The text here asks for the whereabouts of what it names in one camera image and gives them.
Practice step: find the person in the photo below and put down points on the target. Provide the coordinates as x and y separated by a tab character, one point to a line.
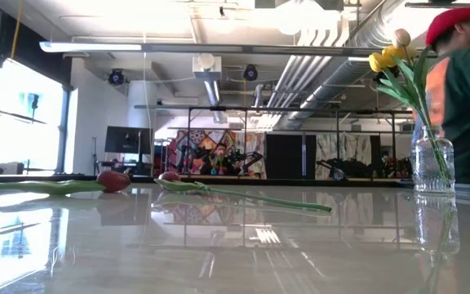
467	102

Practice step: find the yellow artificial tulip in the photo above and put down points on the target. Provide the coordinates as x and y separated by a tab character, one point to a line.
393	53
377	62

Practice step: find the black backdrop panel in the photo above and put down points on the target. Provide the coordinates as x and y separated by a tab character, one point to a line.
284	157

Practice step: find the black round ceiling speaker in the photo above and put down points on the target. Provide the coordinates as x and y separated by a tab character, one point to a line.
250	72
116	77

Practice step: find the white ceiling unit box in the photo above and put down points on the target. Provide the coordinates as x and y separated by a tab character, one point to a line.
206	67

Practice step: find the clear ribbed glass vase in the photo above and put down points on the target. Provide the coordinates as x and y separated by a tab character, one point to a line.
422	163

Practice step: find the black background robot arm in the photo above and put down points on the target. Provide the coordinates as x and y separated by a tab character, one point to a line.
341	167
251	157

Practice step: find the black metal rack frame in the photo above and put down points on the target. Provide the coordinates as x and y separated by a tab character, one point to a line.
259	108

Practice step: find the large silver air duct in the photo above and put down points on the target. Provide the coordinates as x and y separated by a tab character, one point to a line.
341	73

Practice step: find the black computer monitor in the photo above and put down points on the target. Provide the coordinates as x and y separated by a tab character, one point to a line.
128	139

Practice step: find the dark red artificial tulip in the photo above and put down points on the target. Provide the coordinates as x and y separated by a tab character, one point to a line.
169	176
113	181

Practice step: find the cream artificial tulip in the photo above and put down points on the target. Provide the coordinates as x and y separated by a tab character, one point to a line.
401	38

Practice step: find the colourful patchwork tapestry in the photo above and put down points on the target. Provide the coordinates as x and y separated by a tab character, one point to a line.
196	141

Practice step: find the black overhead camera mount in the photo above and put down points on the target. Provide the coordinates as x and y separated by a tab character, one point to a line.
418	5

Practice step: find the long ceiling light bar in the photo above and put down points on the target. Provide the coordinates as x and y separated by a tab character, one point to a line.
96	47

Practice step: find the white leaf pattern curtain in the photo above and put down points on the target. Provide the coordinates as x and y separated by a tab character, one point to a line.
341	147

